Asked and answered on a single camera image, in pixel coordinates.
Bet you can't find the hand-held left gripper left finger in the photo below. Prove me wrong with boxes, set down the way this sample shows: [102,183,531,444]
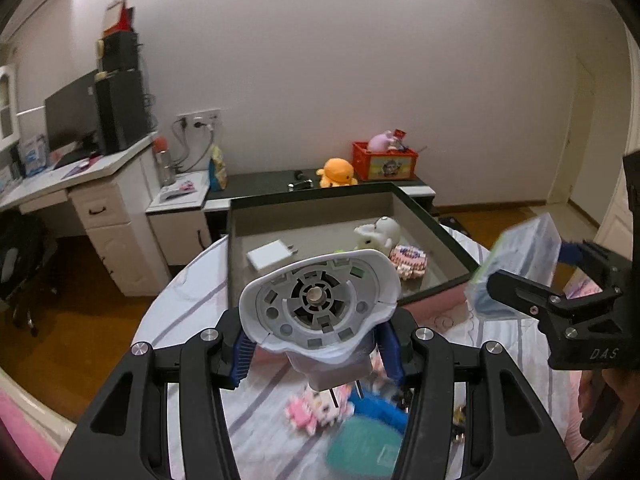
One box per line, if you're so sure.
[52,307,258,480]

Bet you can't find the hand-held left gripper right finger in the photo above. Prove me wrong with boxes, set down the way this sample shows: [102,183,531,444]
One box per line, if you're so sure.
[375,307,578,480]

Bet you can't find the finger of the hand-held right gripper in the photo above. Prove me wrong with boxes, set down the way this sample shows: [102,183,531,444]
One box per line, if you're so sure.
[486,270,623,331]
[557,240,628,286]

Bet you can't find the clear plastic box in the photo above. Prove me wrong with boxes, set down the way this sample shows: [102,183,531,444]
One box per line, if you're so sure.
[465,212,563,321]

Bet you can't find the blue patterned box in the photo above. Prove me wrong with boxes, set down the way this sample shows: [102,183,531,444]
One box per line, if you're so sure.
[350,387,412,431]

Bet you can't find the small pink block figure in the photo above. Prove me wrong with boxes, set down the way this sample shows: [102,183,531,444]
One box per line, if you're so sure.
[285,390,356,433]

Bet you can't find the white handheld appliance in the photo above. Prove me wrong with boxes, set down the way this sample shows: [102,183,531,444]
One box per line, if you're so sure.
[238,249,401,391]

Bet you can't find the pink block donut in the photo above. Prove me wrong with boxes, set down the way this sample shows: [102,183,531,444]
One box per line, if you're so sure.
[389,244,430,281]

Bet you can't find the teal round case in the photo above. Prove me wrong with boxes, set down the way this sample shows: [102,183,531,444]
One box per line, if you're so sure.
[326,417,405,480]

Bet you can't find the white charger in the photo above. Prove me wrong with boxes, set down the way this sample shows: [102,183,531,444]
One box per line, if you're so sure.
[246,241,299,272]

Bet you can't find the white bunny figure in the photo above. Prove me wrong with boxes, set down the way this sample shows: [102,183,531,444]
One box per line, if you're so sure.
[354,216,401,256]

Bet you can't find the pink storage box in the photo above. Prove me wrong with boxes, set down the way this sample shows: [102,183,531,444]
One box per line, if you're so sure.
[226,182,483,366]

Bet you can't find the person's right hand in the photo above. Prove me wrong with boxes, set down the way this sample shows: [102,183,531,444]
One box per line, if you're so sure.
[577,367,608,428]

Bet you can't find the white door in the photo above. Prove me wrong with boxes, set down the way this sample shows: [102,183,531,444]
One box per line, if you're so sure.
[547,50,601,206]

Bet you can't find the small white cabinet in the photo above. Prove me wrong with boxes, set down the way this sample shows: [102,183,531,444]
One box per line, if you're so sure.
[146,170,231,267]

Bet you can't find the black top low cabinet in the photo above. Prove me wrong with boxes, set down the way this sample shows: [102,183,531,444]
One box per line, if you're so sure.
[206,169,437,241]

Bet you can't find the pink magazine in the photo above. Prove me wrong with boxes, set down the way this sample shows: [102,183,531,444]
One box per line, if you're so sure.
[162,179,196,201]

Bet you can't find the white desk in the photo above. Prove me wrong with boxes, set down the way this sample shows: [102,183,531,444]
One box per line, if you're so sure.
[0,132,173,297]

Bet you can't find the red crate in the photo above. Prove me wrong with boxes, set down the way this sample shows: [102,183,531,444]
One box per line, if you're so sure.
[351,141,418,182]

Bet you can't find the blue yellow snack bag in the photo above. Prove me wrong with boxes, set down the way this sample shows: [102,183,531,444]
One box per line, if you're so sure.
[207,144,229,191]

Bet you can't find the orange octopus plush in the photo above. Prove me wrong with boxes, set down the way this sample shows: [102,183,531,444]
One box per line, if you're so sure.
[316,157,359,188]

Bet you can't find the pink plush toy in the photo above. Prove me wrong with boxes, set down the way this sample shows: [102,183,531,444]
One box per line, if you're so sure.
[368,129,398,152]

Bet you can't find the orange cap water bottle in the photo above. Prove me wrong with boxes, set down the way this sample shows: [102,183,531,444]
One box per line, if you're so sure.
[154,136,176,187]

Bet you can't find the black office chair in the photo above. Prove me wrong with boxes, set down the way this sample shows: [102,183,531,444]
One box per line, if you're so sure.
[0,207,58,338]

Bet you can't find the purple mouse pad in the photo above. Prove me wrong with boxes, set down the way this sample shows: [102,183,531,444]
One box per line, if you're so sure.
[59,157,103,178]

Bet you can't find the black computer tower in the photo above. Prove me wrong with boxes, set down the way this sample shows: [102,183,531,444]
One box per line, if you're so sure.
[94,67,151,157]

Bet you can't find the blue white box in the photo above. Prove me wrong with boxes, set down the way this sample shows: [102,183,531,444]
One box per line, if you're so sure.
[19,132,50,176]

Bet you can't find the black monitor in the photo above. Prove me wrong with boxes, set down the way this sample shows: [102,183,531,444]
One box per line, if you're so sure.
[44,69,101,153]

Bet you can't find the black speaker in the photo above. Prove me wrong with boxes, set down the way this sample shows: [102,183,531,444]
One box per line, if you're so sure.
[100,31,140,73]

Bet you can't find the white glass door cabinet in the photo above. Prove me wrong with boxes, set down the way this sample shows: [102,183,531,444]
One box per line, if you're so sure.
[0,62,21,148]

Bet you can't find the red desk calendar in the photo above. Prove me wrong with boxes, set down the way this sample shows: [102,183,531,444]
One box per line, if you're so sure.
[102,0,135,38]

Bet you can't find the white air conditioner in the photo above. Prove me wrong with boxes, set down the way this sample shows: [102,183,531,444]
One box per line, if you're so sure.
[0,0,73,43]

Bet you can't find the black power cables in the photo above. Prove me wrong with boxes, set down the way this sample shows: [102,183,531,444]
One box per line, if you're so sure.
[172,117,216,173]

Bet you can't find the white wall socket strip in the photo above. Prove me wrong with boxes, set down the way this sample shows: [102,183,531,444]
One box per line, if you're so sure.
[175,106,222,128]

